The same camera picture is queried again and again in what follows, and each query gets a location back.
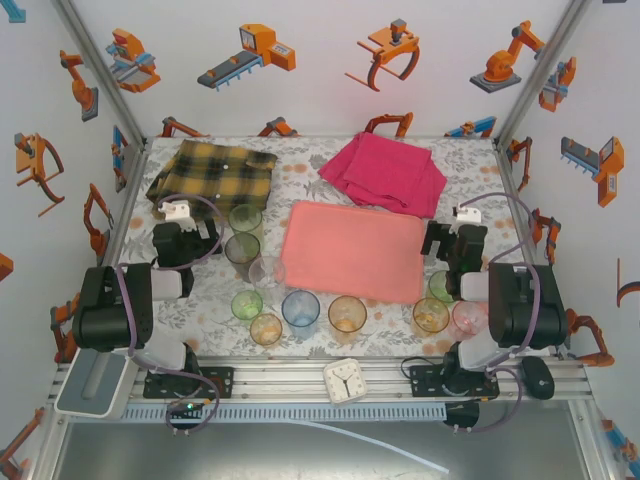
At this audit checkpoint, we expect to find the smoke grey transparent glass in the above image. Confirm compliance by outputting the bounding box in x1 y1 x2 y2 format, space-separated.
223 232 263 285

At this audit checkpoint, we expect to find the pale green transparent glass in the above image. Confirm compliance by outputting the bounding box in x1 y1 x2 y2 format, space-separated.
228 203 265 247

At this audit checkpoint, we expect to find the clear transparent glass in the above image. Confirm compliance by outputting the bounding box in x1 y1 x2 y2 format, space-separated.
248 255 288 315

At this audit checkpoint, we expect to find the pink transparent glass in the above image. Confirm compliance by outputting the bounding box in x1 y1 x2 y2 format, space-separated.
451 300 490 341

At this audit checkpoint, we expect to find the orange transparent glass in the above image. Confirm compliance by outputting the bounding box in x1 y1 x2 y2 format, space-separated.
249 313 284 348
327 295 369 345
412 297 451 337

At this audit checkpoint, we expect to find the blue transparent glass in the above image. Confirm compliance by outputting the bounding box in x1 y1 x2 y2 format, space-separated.
281 289 321 341

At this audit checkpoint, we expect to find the pink plastic tray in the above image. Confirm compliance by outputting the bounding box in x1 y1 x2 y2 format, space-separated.
276 199 427 305

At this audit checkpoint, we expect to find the floral print tablecloth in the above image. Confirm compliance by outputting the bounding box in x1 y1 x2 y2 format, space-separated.
106 134 554 360

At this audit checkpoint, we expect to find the yellow black plaid cloth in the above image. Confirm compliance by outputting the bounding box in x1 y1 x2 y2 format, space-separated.
144 139 279 224

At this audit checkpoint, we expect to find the magenta folded towel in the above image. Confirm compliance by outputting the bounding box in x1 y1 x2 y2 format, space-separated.
317 131 449 220

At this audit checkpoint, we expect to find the black computer mouse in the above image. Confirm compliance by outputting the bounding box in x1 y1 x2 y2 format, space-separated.
519 355 556 400

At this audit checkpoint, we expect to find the grey white box device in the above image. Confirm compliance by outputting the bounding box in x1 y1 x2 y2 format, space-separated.
53 347 134 420

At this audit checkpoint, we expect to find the small black circuit board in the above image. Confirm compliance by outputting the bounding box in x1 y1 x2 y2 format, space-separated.
166 398 207 417

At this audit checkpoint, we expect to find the white square analog clock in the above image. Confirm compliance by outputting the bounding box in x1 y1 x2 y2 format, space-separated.
322 357 370 406

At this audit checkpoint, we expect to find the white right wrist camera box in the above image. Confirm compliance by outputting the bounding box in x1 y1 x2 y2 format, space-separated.
452 204 482 227

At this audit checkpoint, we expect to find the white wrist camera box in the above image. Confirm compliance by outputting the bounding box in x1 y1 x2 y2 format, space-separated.
452 204 482 227
158 198 194 232

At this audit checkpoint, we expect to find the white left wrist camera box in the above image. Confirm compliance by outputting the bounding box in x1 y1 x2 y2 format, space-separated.
158 198 194 232

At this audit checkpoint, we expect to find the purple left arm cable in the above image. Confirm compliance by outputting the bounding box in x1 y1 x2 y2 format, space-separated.
115 193 225 437

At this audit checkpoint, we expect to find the aluminium table rail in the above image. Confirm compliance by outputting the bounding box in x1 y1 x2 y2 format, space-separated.
47 357 599 406

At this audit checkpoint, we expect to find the black cable bracket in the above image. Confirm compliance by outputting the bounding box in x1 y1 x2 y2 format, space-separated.
442 399 481 435

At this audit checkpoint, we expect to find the aluminium frame post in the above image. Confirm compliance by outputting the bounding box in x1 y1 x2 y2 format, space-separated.
49 0 150 149
492 0 604 149

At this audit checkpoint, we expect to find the white slotted cable duct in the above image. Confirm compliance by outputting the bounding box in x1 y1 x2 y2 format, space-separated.
122 403 448 421

